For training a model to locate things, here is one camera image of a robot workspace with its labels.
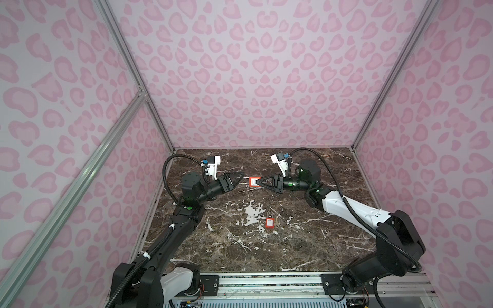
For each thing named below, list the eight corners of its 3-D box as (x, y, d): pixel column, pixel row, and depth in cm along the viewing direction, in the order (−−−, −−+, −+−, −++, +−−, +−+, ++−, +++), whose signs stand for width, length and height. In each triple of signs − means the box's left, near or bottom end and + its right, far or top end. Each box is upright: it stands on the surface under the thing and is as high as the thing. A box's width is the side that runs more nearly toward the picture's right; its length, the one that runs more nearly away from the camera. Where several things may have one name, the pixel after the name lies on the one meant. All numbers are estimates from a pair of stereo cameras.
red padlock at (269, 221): (265, 228, 90) (265, 227, 88) (264, 212, 95) (265, 210, 93) (275, 228, 90) (275, 227, 88) (274, 212, 95) (274, 210, 93)
